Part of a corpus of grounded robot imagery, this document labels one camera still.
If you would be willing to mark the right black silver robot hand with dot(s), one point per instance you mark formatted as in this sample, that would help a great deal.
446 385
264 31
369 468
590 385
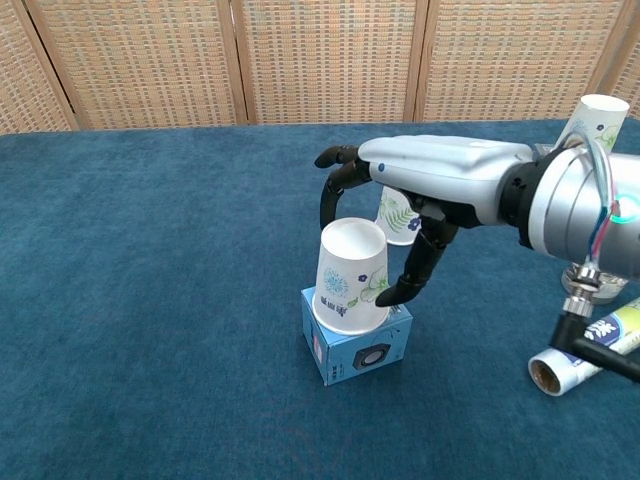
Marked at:
440 170

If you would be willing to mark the white printed paper cup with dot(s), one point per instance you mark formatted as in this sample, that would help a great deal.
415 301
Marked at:
350 275
395 215
600 117

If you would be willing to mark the woven bamboo folding screen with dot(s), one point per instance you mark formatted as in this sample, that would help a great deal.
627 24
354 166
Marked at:
320 60

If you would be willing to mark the light blue cardboard box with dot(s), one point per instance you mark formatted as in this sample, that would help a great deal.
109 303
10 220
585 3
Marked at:
345 355

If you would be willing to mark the cling film roll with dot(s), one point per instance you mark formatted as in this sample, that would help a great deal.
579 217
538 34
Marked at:
555 370

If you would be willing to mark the dark teal table mat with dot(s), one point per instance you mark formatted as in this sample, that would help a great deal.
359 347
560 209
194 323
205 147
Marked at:
150 300

